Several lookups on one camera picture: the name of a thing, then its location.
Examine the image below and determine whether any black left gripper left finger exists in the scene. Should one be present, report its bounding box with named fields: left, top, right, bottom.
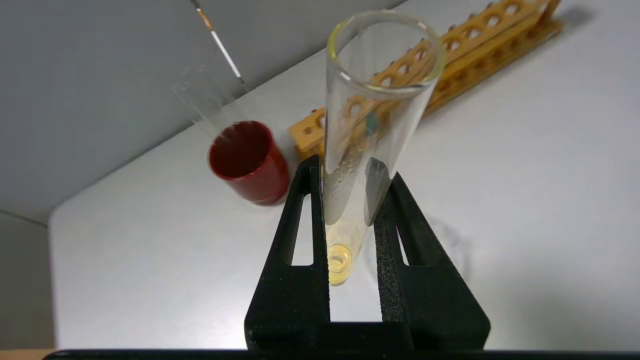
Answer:
left=244, top=154, right=332, bottom=351

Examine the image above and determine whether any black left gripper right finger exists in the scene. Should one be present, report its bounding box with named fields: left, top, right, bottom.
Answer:
left=372, top=171, right=492, bottom=351

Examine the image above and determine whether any yellow pigment test tube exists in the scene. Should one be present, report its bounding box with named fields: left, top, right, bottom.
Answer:
left=322, top=10, right=447, bottom=287

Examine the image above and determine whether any wooden test tube rack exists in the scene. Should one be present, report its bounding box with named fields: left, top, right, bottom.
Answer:
left=289, top=0, right=563, bottom=161

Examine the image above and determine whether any red plastic cup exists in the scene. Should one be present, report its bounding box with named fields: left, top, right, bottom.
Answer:
left=208, top=120, right=291, bottom=207

